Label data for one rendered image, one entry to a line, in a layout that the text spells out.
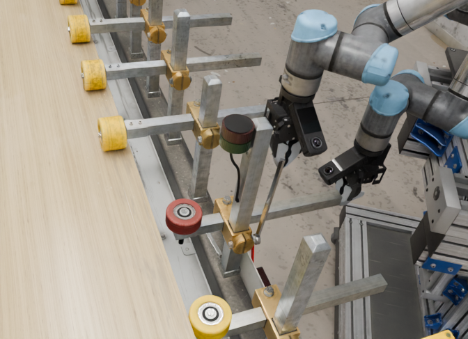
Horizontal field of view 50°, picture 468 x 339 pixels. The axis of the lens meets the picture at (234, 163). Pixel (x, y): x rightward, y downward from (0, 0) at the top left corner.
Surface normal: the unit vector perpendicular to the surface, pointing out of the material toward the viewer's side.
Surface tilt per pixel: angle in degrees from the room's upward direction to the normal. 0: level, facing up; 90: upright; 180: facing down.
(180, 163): 0
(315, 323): 0
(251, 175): 90
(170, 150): 0
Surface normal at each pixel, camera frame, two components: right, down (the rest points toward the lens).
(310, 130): 0.30, -0.27
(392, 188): 0.14, -0.72
